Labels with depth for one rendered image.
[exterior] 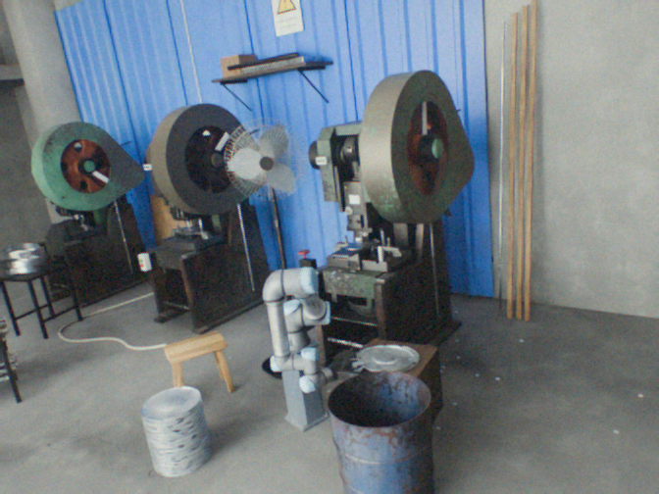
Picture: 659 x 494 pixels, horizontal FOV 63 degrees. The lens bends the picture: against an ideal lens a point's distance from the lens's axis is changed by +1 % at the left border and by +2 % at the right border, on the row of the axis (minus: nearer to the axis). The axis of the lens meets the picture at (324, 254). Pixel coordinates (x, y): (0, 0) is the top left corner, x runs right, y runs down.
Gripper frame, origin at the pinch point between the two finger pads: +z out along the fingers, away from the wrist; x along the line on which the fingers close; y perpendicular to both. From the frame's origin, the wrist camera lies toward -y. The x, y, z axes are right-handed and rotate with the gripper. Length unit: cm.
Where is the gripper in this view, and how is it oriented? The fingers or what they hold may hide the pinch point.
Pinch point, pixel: (364, 364)
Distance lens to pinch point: 270.6
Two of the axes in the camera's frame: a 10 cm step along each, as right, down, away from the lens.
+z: 7.9, -1.8, 5.8
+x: 0.5, 9.7, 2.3
